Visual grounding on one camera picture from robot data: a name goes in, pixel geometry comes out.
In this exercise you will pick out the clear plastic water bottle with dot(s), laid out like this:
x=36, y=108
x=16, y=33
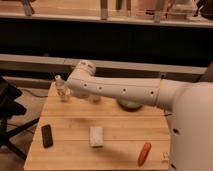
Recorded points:
x=61, y=88

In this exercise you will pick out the translucent plastic cup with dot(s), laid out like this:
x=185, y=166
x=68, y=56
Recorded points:
x=94, y=98

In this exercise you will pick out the green bowl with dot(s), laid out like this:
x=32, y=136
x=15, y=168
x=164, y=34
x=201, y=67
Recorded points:
x=129, y=105

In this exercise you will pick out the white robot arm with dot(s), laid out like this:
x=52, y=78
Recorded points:
x=191, y=105

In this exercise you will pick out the white sponge block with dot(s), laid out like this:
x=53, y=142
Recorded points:
x=96, y=136

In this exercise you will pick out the long grey bench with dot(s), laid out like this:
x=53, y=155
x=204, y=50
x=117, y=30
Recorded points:
x=55, y=65

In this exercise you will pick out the orange carrot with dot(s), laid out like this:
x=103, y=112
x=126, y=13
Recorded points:
x=144, y=153

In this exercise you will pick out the black chair base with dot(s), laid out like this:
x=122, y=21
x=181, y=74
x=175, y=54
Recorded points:
x=8, y=108

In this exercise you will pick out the black smartphone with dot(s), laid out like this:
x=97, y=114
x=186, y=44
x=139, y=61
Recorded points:
x=47, y=138

